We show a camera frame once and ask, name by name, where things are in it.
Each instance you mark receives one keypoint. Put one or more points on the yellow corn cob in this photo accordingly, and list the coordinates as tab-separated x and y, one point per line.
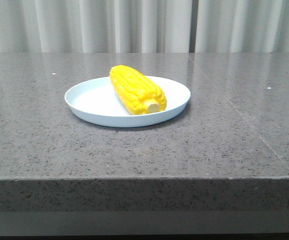
139	94

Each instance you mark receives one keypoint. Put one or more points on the light blue round plate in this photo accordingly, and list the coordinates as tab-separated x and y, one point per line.
96	101

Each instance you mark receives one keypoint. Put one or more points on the white pleated curtain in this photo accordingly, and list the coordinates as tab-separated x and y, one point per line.
144	26

